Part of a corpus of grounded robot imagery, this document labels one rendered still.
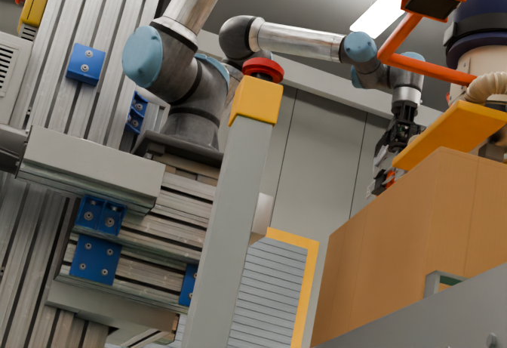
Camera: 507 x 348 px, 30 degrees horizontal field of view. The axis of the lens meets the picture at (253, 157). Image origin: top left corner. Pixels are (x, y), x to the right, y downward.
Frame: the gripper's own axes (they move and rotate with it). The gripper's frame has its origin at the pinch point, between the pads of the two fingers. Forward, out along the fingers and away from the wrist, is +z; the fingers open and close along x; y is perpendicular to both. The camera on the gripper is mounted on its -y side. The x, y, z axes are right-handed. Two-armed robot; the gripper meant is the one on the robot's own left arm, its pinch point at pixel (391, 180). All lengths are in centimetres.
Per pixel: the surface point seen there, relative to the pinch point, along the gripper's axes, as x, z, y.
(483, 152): 0, 15, 61
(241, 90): -51, 26, 86
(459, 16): -9, -13, 62
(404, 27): -25, 3, 79
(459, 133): -8, 15, 67
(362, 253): -20, 39, 57
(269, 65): -48, 21, 86
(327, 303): -21, 45, 39
